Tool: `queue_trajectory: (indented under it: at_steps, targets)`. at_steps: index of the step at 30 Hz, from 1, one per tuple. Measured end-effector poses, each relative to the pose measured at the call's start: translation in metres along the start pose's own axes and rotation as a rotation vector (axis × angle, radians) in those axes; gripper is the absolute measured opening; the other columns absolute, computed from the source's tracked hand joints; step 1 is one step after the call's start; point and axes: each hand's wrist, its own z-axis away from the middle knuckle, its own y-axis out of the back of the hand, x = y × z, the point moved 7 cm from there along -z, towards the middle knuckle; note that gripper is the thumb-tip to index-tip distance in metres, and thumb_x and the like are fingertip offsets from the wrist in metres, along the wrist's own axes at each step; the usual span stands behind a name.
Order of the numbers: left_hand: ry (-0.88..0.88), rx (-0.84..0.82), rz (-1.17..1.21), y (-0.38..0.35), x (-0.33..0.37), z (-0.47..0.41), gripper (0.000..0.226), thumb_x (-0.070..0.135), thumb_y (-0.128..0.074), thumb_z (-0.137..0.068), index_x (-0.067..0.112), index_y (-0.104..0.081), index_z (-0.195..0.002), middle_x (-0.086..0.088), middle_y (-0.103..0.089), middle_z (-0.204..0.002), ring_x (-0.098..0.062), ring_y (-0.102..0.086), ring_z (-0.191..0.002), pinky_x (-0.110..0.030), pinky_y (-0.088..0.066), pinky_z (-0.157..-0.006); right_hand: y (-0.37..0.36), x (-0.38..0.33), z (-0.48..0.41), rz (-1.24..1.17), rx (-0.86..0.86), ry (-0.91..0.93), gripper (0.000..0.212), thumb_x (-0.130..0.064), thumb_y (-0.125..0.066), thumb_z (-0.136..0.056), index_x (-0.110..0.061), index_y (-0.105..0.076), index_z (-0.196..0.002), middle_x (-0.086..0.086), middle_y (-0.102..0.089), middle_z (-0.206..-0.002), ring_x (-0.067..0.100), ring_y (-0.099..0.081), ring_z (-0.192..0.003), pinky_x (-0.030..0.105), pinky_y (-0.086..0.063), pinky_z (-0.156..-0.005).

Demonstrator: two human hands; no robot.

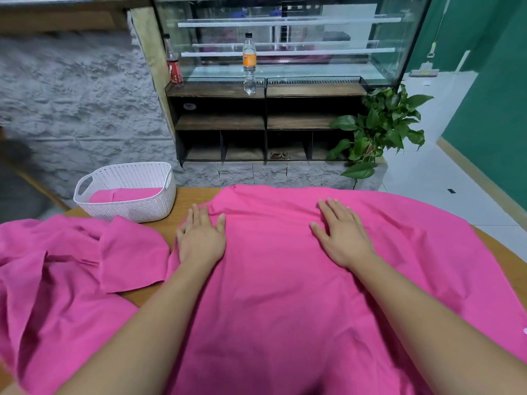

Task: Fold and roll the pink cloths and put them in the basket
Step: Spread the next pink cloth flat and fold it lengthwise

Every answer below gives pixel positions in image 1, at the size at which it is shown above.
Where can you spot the person's left hand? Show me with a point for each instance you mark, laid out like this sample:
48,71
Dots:
202,242

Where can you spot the person's right hand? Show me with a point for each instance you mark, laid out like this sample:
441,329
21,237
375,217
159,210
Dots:
346,238

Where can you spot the white woven plastic basket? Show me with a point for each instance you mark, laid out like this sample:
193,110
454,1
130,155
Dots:
132,211

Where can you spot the pink towel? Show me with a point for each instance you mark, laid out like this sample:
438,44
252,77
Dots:
123,194
280,308

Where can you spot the pile of pink cloths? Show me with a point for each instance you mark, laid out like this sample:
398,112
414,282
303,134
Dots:
58,300

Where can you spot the person's right forearm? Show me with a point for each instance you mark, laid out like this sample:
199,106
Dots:
445,333

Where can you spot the person's left forearm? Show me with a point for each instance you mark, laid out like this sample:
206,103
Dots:
132,341

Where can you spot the green potted plant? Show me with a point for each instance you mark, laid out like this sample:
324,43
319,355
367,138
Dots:
379,131

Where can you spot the red label cola bottle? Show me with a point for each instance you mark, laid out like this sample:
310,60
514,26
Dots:
174,70

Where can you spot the white mop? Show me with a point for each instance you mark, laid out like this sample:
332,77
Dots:
424,71

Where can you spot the clear bottle with orange label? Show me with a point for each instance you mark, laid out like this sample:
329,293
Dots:
249,61

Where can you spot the glass display case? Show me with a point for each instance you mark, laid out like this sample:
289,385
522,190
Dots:
296,37

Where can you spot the wooden bar counter top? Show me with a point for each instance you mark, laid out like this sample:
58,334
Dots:
58,12

